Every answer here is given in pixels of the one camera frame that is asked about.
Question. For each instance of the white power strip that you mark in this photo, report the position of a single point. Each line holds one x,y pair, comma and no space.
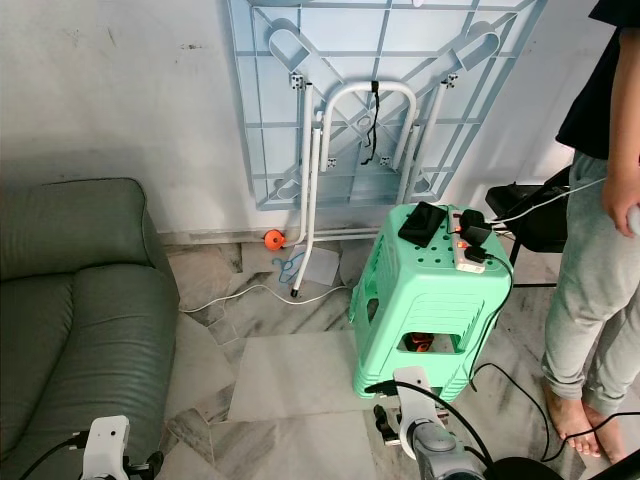
468,265

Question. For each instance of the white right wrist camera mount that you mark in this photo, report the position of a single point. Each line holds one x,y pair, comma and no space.
412,395

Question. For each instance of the small orange round object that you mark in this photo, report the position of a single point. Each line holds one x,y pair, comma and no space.
273,238

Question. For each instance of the black power adapter plug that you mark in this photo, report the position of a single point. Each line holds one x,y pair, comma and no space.
475,236

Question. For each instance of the white flat sheet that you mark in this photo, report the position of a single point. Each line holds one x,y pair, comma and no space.
322,266

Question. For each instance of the mint green plastic stool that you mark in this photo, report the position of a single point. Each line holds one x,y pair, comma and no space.
430,300

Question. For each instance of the folded light blue plastic table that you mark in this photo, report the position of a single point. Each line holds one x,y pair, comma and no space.
420,40

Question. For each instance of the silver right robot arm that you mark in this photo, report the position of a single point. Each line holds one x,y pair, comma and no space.
445,455

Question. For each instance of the black rectangular charger box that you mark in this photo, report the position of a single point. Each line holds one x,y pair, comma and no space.
423,222

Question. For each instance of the black chair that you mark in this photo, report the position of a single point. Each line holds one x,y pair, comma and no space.
525,210

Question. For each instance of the person in grey sweatpants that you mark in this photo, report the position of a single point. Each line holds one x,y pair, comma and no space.
590,290

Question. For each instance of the orange item inside stool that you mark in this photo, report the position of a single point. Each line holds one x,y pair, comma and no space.
418,343

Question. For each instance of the grey-green leather sofa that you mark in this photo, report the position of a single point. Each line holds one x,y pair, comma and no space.
80,330

